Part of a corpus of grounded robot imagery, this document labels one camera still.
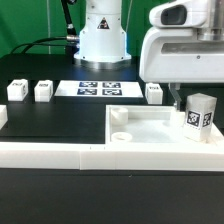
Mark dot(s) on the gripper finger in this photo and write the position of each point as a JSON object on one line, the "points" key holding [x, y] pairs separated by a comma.
{"points": [[174, 90]]}

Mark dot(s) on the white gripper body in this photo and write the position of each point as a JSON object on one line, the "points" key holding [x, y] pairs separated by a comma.
{"points": [[177, 56]]}

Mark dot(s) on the white sheet with markers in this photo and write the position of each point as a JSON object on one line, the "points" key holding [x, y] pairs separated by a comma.
{"points": [[99, 89]]}

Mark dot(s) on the white U-shaped obstacle fence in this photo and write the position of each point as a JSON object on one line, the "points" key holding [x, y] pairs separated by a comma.
{"points": [[184, 156]]}

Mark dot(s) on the white square table top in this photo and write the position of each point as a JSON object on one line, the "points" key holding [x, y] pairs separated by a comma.
{"points": [[144, 124]]}

